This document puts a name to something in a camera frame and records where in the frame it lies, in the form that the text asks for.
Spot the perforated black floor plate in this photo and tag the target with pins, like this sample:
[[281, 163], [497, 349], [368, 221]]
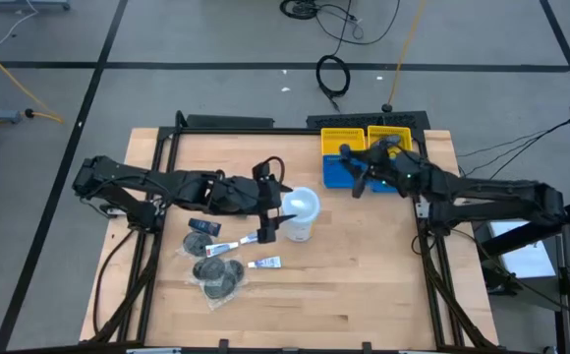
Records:
[[354, 119]]

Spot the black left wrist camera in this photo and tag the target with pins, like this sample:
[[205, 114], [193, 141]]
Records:
[[261, 170]]

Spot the small dark blue box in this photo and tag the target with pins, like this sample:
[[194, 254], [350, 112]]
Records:
[[205, 227]]

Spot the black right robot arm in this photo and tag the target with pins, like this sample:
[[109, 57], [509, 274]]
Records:
[[486, 189]]

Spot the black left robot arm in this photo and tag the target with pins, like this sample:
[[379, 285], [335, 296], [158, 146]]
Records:
[[118, 174]]

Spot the black aluminium table frame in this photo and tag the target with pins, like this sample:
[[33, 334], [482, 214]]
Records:
[[265, 131]]

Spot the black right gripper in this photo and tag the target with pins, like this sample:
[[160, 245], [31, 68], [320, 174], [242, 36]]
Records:
[[388, 167]]

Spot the white plastic cup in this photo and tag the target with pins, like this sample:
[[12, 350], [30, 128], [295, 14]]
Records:
[[301, 206]]

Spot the white board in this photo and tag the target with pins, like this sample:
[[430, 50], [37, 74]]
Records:
[[530, 260]]

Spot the white toothpaste tube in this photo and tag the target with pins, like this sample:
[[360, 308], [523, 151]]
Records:
[[221, 249], [265, 263], [248, 239]]

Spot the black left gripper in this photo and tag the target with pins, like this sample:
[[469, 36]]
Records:
[[238, 196]]

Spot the yellow plastic basket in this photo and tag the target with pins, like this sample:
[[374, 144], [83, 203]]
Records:
[[405, 133]]

